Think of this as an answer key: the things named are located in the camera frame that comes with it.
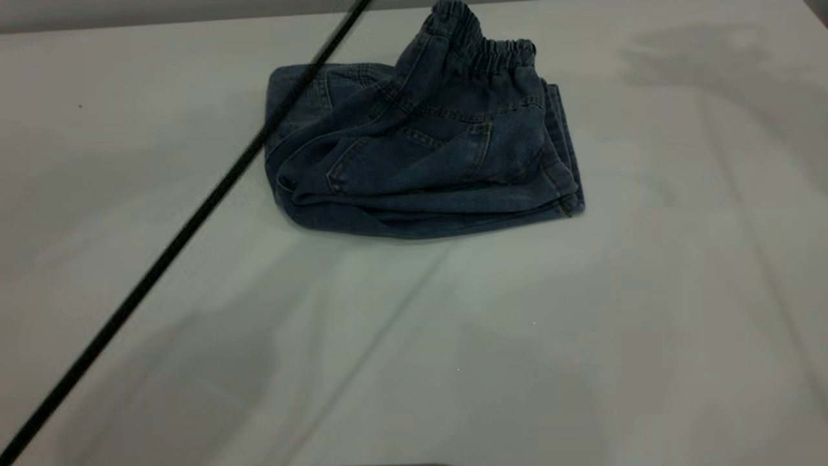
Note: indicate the blue denim kids jeans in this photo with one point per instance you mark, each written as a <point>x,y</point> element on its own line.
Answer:
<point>427,155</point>

